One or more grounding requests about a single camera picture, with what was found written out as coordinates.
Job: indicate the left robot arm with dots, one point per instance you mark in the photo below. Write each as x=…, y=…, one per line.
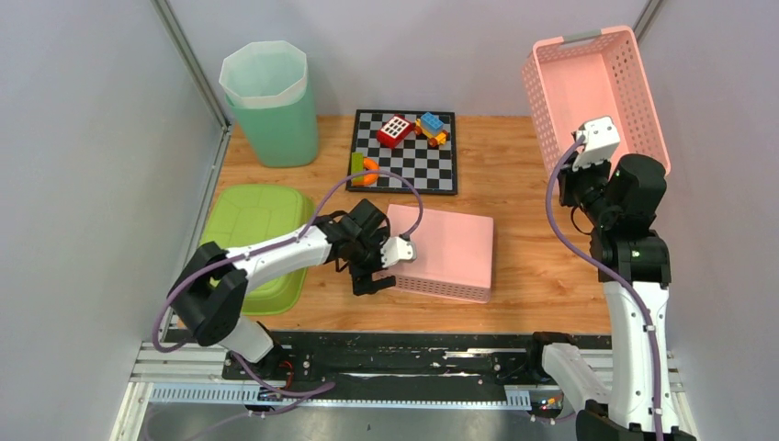
x=209, y=294

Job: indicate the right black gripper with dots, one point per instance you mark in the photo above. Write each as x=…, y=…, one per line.
x=567, y=176

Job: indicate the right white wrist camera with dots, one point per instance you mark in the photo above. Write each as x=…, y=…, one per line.
x=599, y=139

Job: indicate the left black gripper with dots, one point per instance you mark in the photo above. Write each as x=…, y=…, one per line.
x=363, y=278

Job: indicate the green bin with white liner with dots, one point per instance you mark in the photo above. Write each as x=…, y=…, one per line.
x=266, y=86

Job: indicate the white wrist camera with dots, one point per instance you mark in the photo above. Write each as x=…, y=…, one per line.
x=599, y=139
x=397, y=250

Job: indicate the black grey checkerboard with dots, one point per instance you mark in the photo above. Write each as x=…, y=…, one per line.
x=431, y=170

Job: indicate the orange arch toy block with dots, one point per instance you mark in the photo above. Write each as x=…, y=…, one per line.
x=371, y=175

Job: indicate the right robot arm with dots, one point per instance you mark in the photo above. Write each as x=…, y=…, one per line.
x=603, y=213

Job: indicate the pink perforated plastic basket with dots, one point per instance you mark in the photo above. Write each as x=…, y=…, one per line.
x=454, y=257

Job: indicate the green flat toy brick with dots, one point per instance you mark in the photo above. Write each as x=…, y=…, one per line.
x=356, y=167

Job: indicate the red window toy brick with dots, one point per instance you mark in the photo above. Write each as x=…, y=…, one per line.
x=394, y=131

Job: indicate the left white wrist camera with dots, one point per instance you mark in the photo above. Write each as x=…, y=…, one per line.
x=397, y=250

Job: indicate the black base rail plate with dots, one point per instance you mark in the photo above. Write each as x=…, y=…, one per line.
x=405, y=367

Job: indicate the blue yellow toy car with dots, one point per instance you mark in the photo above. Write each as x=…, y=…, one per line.
x=432, y=128

